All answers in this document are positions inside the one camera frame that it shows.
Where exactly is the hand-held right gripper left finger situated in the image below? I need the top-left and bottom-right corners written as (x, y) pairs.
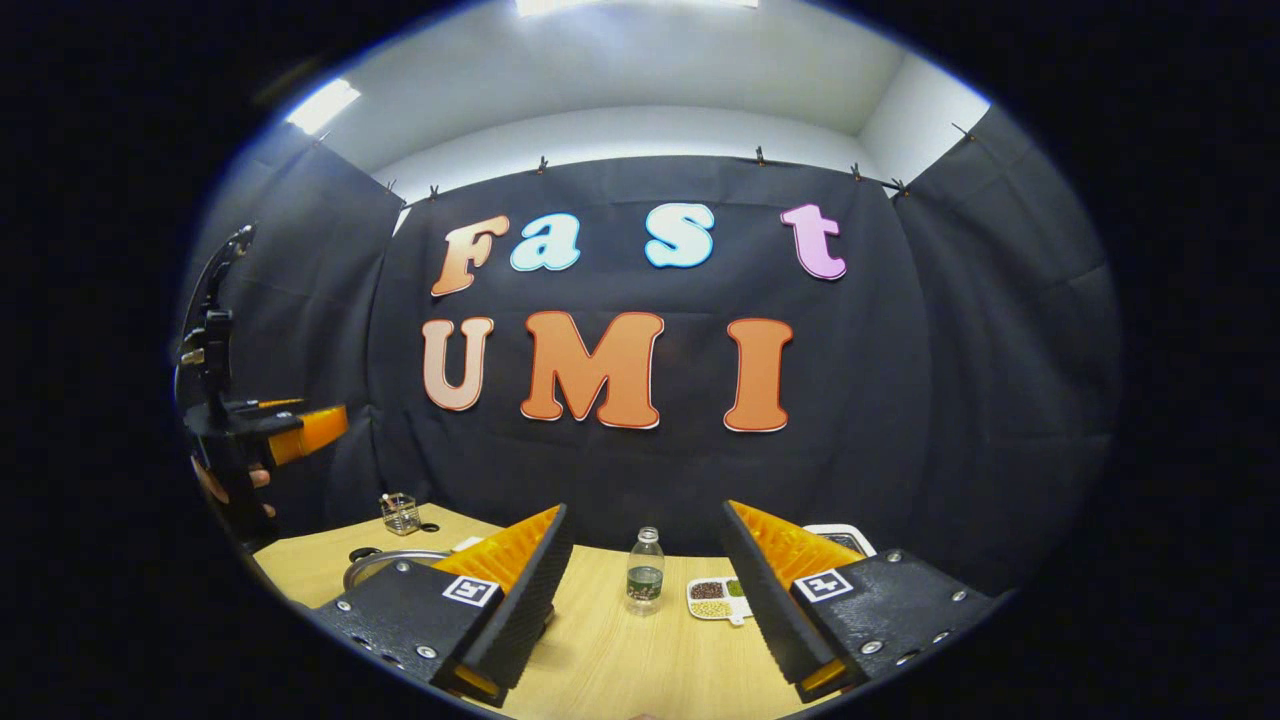
top-left (312, 503), bottom-right (576, 706)

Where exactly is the steel pot with soybeans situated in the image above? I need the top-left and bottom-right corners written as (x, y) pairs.
top-left (343, 546), bottom-right (451, 593)

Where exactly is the wide ceiling light panel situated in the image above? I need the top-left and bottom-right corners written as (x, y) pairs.
top-left (515, 0), bottom-right (759, 16)

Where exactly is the narrow ceiling light panel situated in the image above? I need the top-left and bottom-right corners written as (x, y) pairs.
top-left (285, 78), bottom-right (361, 136)

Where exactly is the clear plastic water bottle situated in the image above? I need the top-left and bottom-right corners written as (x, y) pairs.
top-left (626, 526), bottom-right (666, 614)

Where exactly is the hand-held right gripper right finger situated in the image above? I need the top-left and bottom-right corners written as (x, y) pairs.
top-left (722, 500), bottom-right (1006, 701)

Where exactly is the white toaster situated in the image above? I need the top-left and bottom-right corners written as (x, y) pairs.
top-left (803, 523), bottom-right (878, 558)

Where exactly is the row of black cloth clips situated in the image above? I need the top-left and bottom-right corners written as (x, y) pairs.
top-left (315, 125), bottom-right (976, 201)

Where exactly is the clear glass holder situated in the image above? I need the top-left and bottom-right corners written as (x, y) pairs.
top-left (380, 492), bottom-right (422, 536)

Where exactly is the white divided bean dish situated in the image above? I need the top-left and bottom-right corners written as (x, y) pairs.
top-left (686, 576), bottom-right (753, 627)

